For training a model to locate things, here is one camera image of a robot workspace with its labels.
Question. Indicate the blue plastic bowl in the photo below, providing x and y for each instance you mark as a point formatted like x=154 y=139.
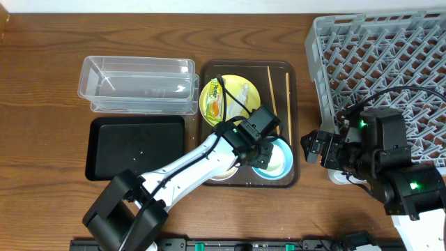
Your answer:
x=280 y=163

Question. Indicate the black rail at table edge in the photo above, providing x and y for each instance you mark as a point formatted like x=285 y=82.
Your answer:
x=173 y=244

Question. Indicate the green yellow snack wrapper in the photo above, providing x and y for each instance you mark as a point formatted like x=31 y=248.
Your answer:
x=213 y=101

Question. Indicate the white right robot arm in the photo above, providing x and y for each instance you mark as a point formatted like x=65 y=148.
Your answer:
x=376 y=152

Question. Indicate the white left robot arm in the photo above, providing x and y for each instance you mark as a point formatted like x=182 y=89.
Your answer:
x=132 y=209

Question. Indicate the black waste tray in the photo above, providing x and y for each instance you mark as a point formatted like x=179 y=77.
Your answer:
x=138 y=143

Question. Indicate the dark brown serving tray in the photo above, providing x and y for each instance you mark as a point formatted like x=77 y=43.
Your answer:
x=256 y=73

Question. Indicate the grey dishwasher rack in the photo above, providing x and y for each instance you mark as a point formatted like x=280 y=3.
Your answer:
x=391 y=60

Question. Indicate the left wooden chopstick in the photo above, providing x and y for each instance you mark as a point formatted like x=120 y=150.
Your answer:
x=272 y=94

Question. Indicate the white pink bowl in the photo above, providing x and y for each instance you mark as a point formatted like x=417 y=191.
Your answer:
x=224 y=176

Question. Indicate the wooden chopstick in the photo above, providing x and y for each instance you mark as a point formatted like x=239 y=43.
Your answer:
x=288 y=106
x=272 y=94

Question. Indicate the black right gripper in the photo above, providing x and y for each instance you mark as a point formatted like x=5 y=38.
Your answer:
x=325 y=150

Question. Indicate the right wooden chopstick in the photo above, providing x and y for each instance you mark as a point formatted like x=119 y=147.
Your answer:
x=288 y=106

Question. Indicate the white tissue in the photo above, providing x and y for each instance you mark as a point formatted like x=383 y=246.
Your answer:
x=239 y=101

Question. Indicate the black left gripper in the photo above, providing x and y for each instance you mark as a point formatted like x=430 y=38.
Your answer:
x=262 y=157

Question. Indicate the yellow plastic plate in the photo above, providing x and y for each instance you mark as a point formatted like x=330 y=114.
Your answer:
x=232 y=83

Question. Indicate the clear plastic bin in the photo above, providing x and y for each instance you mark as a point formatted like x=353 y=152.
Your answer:
x=139 y=85

